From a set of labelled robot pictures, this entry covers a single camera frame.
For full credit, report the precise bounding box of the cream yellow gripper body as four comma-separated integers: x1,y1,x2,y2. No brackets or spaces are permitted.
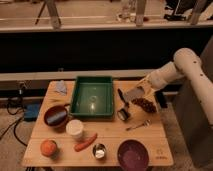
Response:
137,76,156,98

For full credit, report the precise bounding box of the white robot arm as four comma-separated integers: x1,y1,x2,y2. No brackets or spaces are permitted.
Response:
137,48,213,127

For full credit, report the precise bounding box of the dark red bowl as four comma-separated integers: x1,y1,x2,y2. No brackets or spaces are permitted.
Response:
44,105,68,128

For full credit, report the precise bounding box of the bunch of dark grapes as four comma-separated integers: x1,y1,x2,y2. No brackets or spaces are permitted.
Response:
132,98,157,114

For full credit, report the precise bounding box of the silver fork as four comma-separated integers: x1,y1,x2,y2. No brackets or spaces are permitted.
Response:
125,119,151,131

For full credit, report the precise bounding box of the green plastic tray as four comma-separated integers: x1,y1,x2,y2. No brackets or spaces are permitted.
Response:
70,76,114,119

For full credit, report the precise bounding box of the small metal cup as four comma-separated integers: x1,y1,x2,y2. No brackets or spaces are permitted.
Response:
92,143,106,159

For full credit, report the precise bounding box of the white cup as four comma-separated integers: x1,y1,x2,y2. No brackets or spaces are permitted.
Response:
66,119,84,141

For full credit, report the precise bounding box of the orange carrot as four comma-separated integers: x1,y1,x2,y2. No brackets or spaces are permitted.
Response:
74,133,98,152

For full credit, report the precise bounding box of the light blue cloth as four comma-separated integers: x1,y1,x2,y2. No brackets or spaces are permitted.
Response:
55,80,67,95

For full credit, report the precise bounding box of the orange fruit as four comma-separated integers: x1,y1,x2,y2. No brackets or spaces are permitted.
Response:
40,139,58,157

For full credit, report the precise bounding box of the blue box on floor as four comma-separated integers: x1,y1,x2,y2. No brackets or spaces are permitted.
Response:
24,103,41,122

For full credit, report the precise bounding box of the black cable on floor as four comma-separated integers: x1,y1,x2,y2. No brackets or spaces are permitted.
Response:
0,96,29,148

